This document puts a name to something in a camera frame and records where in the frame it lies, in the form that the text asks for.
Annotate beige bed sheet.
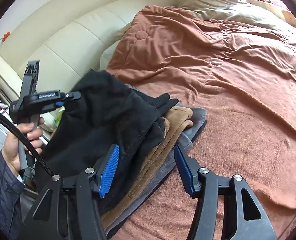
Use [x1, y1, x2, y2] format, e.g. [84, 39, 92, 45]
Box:
[177, 0, 296, 44]

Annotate green tissue pack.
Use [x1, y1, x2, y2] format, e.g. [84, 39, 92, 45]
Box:
[54, 106, 65, 127]

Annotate folded grey garment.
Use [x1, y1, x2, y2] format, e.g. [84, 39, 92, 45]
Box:
[101, 103, 207, 239]

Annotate folded tan garment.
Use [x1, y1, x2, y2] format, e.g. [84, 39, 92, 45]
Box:
[101, 106, 194, 232]

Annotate black long-sleeve sweater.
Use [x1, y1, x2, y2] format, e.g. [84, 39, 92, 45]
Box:
[42, 70, 178, 215]

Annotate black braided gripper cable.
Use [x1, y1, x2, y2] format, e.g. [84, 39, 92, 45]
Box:
[0, 104, 58, 181]

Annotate cream padded headboard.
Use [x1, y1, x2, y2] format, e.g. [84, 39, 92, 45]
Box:
[0, 0, 178, 102]

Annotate person left hand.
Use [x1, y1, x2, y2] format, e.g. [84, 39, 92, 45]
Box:
[1, 117, 45, 178]

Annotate dark quilted jacket sleeve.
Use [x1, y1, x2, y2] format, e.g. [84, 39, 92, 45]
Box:
[0, 153, 25, 239]

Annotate brown terry bed blanket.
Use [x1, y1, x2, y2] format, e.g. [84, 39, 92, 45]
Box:
[107, 5, 296, 239]

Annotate bear print long pillow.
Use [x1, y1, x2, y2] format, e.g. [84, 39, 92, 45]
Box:
[246, 0, 296, 28]

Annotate orange object on headboard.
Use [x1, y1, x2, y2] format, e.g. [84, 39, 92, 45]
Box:
[2, 31, 10, 42]

